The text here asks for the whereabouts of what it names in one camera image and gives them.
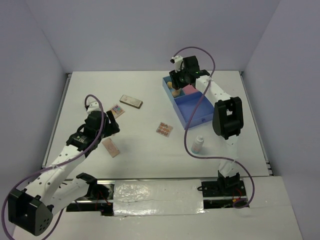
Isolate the yellow makeup sponge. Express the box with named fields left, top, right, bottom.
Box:
left=167, top=81, right=173, bottom=89

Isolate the beige makeup sponge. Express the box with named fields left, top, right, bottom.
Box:
left=171, top=89, right=181, bottom=98

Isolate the pink rectangular palette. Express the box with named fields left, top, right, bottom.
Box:
left=102, top=137, right=120, bottom=158

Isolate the glitter eyeshadow palette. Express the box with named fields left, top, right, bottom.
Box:
left=109, top=104, right=125, bottom=119

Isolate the gold rectangular palette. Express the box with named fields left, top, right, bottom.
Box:
left=119, top=94, right=143, bottom=109

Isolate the orange eyeshadow palette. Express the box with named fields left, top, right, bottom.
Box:
left=156, top=122, right=173, bottom=138

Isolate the small white pink bottle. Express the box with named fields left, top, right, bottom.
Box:
left=191, top=135, right=204, bottom=154

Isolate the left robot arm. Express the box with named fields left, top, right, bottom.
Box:
left=7, top=110, right=120, bottom=236

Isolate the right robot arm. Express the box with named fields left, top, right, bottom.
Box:
left=169, top=55, right=244, bottom=196

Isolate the three-compartment organizer tray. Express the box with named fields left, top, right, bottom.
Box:
left=162, top=76, right=214, bottom=129

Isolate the silver foil tape strip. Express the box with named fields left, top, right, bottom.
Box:
left=113, top=179, right=205, bottom=216

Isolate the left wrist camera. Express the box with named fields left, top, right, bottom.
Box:
left=85, top=101, right=101, bottom=115

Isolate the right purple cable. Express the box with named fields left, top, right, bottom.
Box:
left=172, top=46, right=256, bottom=209

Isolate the purple cable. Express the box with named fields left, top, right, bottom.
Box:
left=172, top=46, right=256, bottom=209
left=1, top=94, right=105, bottom=238

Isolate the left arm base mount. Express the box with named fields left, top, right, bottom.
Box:
left=66, top=173, right=115, bottom=217

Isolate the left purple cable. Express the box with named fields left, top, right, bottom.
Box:
left=1, top=94, right=105, bottom=238

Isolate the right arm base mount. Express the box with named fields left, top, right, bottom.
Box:
left=197, top=172, right=249, bottom=210

